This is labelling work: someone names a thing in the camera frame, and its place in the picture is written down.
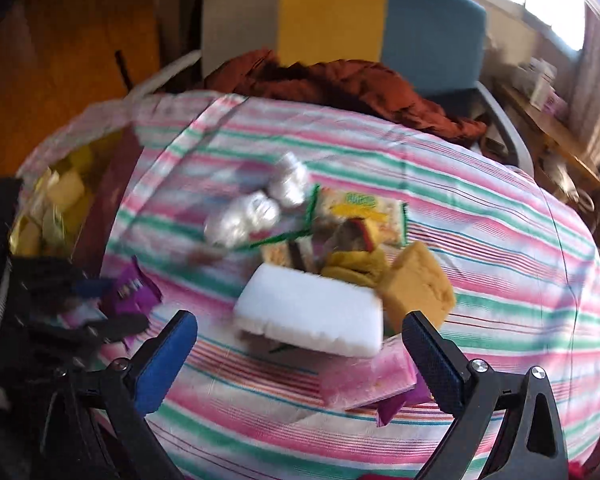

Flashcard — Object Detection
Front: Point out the small yellow toy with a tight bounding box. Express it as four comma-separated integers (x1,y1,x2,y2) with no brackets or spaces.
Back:
320,247,388,288

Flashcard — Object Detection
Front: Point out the wooden wardrobe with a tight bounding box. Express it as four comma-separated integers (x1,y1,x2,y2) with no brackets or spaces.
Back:
0,0,163,181

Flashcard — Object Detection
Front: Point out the white box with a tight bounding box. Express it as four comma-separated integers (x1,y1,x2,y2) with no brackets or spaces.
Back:
512,57,558,108

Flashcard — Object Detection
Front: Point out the clear plastic bag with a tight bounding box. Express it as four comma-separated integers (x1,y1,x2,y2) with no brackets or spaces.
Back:
204,191,282,251
266,152,313,208

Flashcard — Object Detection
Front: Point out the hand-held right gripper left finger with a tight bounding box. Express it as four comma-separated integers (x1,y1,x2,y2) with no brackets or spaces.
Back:
72,310,199,480

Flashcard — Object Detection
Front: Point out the red-brown quilted cloth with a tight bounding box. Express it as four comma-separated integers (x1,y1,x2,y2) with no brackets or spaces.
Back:
203,49,488,147

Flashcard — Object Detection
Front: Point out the large white foam sponge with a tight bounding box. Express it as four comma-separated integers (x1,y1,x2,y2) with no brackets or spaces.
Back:
232,262,385,359

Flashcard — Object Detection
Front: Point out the green edged snack packet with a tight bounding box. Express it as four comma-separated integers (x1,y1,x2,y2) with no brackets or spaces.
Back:
307,185,411,248
240,227,326,271

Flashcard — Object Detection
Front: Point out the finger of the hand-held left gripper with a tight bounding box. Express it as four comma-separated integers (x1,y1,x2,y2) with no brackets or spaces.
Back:
10,255,118,306
27,312,150,361

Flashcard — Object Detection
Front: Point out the grey yellow blue chair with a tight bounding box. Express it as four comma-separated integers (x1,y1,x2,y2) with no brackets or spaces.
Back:
180,0,536,176

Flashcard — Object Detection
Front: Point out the purple snack packet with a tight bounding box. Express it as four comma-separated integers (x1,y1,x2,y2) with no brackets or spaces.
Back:
100,256,163,351
375,380,433,428

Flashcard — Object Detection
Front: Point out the pink box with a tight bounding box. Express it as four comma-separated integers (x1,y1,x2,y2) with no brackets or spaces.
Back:
542,91,571,121

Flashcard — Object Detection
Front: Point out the wooden side desk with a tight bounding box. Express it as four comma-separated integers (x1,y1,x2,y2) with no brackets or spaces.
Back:
495,80,600,196

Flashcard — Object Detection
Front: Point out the brownish yellow sponge block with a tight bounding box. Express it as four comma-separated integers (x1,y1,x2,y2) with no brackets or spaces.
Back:
377,241,457,333

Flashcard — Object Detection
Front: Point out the pink packet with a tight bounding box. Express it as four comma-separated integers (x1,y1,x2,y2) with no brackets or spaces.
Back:
317,335,421,409

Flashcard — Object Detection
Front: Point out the window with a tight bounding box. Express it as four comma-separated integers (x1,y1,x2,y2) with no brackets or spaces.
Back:
472,0,588,52

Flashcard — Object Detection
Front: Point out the gold tray box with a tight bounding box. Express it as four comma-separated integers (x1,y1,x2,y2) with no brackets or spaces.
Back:
7,125,146,281

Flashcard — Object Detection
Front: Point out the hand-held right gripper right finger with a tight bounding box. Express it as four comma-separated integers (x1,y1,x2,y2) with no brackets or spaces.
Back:
401,310,568,480

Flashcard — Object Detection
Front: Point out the striped pink green bed sheet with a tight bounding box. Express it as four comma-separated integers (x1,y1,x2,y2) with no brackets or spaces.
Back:
15,91,600,480

